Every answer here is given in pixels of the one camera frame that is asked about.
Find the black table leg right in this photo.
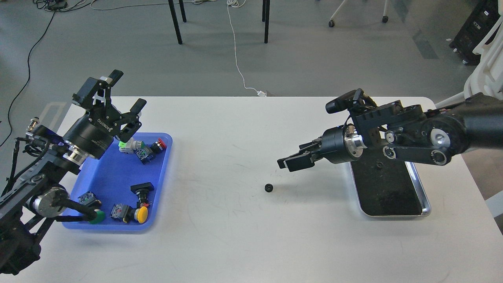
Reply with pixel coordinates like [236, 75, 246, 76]
[262, 0, 271, 44]

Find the blue plastic tray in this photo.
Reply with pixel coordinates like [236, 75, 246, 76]
[63, 132, 173, 232]

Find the red push button switch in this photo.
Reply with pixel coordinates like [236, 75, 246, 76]
[135, 138, 167, 165]

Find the black Robotiq image left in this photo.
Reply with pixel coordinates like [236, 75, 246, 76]
[63, 70, 146, 159]

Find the green round push button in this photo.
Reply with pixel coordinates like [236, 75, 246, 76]
[78, 191, 105, 224]

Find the white chair base with casters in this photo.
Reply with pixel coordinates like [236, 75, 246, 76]
[326, 0, 375, 28]

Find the white cable on floor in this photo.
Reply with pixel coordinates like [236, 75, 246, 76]
[90, 0, 267, 97]

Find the black Robotiq image right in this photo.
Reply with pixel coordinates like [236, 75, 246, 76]
[277, 125, 367, 172]

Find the silver metal tray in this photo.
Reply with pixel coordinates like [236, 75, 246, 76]
[350, 159, 431, 219]

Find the black table leg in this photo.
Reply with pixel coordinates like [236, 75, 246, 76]
[262, 0, 271, 44]
[168, 0, 187, 45]

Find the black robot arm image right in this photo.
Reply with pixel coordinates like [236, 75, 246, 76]
[278, 88, 503, 172]

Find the black square push button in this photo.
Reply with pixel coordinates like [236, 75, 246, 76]
[130, 182, 154, 208]

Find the black cart on wheels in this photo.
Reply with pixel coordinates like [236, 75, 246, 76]
[449, 0, 500, 66]

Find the black table leg left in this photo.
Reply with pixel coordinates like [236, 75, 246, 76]
[168, 0, 187, 45]

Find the black cable on floor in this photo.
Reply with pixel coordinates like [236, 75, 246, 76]
[0, 0, 91, 148]

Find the yellow push button switch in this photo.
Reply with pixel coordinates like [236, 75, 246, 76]
[110, 204, 149, 224]

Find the green white push button switch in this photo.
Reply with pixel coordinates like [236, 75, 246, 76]
[118, 138, 145, 154]

